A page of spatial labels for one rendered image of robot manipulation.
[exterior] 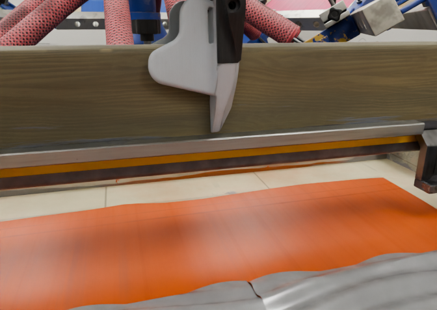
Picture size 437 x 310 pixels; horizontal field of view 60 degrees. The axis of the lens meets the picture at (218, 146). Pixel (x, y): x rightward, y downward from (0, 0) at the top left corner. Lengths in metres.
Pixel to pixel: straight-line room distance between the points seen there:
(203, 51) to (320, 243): 0.17
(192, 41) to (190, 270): 0.16
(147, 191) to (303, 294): 0.20
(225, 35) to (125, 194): 0.21
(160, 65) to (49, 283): 0.16
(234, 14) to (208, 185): 0.21
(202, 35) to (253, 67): 0.05
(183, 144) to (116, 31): 0.49
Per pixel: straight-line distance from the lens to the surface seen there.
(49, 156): 0.27
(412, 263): 0.31
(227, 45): 0.25
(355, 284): 0.27
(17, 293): 0.29
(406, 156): 0.51
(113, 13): 0.78
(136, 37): 1.02
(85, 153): 0.27
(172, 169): 0.30
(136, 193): 0.40
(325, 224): 0.34
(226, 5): 0.24
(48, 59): 0.27
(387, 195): 0.42
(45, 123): 0.28
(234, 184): 0.41
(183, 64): 0.26
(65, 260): 0.31
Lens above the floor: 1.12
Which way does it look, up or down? 18 degrees down
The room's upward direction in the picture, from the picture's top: straight up
